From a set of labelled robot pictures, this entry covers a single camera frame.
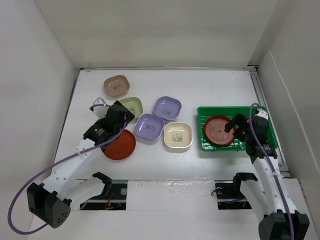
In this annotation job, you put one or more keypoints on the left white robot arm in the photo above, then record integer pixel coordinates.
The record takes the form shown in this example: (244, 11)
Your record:
(53, 200)

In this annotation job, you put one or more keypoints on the cream square panda plate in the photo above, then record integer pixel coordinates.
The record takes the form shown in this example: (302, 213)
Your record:
(177, 135)

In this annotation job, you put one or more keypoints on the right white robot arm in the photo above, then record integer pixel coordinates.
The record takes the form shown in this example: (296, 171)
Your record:
(267, 194)

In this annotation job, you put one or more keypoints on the purple square plate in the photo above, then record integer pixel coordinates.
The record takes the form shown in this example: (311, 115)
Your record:
(167, 108)
(149, 127)

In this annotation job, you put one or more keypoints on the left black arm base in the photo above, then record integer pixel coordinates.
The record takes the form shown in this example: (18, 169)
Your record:
(113, 198)

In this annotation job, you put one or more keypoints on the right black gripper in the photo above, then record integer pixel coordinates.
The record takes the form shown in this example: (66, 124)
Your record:
(236, 120)

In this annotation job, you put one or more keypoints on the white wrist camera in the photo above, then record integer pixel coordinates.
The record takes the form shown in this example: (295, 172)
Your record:
(99, 108)
(259, 112)

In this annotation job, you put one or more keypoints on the pink square panda plate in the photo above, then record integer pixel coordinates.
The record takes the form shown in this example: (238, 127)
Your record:
(116, 85)

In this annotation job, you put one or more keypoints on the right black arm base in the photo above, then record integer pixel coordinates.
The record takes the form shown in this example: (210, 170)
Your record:
(228, 197)

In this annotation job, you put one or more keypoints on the red round plate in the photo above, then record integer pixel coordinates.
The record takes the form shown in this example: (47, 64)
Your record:
(122, 148)
(214, 130)

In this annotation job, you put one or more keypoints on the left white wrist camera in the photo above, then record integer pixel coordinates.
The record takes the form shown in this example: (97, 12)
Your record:
(99, 108)

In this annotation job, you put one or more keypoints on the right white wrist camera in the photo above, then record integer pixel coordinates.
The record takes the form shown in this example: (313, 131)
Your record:
(259, 112)

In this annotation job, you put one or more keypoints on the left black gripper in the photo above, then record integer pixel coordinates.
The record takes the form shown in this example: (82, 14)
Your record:
(129, 116)

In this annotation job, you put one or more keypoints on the green square panda plate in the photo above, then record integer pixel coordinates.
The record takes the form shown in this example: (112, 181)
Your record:
(134, 105)

